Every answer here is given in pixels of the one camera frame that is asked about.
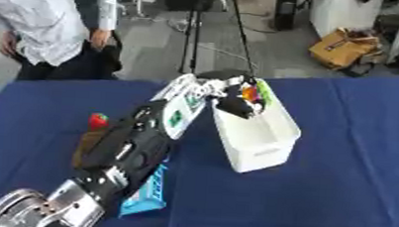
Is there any black tripod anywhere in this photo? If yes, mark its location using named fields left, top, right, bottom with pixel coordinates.
left=177, top=0, right=262, bottom=79

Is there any white cabinet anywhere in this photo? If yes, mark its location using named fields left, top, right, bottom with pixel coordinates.
left=307, top=0, right=387, bottom=42

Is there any tan bag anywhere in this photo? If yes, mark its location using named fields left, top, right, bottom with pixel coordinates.
left=306, top=25, right=391, bottom=80

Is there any green toy item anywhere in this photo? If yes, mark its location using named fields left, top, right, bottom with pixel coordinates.
left=253, top=78, right=275, bottom=108

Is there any brown soft toy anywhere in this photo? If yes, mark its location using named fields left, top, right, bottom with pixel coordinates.
left=69, top=127, right=112, bottom=172

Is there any person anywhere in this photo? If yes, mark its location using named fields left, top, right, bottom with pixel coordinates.
left=0, top=0, right=129, bottom=88

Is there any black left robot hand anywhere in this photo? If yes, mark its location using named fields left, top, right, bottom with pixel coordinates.
left=209, top=73, right=270, bottom=122

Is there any red toy strawberry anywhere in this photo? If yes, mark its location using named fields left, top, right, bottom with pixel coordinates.
left=87, top=112, right=111, bottom=133

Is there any white plastic box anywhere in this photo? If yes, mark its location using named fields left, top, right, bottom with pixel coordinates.
left=206, top=74, right=306, bottom=177

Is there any orange toy block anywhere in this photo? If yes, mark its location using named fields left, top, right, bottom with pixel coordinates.
left=240, top=85, right=260, bottom=103

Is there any light blue printed packet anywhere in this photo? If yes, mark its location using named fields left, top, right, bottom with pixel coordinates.
left=117, top=161, right=170, bottom=221

